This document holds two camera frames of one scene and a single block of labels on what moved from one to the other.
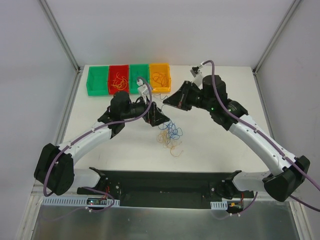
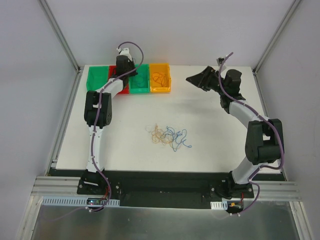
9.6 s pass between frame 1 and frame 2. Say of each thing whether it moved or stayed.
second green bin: stayed
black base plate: stayed
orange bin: stayed
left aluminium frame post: stayed
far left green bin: stayed
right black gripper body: moved
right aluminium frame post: stayed
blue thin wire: moved
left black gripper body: moved
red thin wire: stayed
